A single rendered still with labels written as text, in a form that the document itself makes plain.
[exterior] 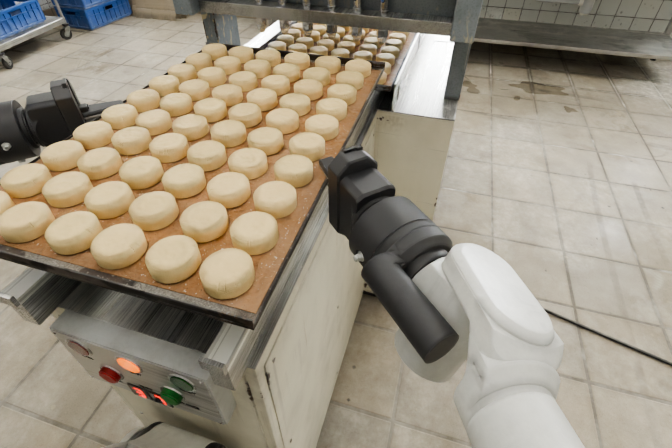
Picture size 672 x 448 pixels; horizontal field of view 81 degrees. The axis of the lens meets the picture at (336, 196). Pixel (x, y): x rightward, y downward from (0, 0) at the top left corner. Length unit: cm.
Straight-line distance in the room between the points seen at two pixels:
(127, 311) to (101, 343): 5
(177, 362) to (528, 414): 40
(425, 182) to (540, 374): 83
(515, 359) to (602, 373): 140
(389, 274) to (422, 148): 72
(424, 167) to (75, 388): 132
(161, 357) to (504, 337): 41
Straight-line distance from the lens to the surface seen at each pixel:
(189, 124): 62
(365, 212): 41
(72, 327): 65
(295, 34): 127
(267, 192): 46
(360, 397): 142
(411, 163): 108
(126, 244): 45
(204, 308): 38
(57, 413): 165
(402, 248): 38
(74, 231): 49
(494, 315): 31
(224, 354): 48
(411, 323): 33
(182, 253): 42
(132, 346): 60
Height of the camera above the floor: 131
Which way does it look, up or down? 40 degrees down
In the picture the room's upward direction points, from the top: straight up
